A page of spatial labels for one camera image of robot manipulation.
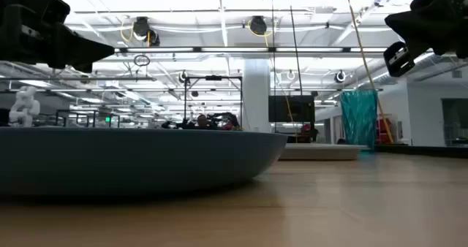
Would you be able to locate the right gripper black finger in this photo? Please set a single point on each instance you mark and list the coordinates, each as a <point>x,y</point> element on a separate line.
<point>417,27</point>
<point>398,58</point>

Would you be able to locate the teal faceted cup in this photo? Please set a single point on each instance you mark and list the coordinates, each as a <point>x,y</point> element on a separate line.
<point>360,117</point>

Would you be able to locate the dark blue plate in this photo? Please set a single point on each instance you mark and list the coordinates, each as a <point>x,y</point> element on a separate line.
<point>128,159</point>

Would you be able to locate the black background robot arm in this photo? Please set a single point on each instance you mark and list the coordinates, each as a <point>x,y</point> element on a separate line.
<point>225,121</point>

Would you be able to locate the grey plastic tray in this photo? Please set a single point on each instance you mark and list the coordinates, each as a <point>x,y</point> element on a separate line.
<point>321,152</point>

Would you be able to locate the red storage bins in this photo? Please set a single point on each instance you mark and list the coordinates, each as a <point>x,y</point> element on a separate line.
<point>384,130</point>

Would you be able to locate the black hanging screen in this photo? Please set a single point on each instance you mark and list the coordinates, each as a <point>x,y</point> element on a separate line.
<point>291,109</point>

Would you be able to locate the person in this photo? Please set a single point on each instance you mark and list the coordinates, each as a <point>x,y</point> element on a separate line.
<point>202,121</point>

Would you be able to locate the white building column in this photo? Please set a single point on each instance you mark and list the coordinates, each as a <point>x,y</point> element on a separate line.
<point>256,97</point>

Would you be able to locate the long ceiling light bar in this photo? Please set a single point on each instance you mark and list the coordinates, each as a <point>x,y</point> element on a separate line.
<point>234,50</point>

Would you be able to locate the black aluminium table frame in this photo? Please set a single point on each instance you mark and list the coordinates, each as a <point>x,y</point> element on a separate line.
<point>424,151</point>

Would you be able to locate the black background rig frame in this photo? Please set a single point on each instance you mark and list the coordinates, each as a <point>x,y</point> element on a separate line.
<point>213,78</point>

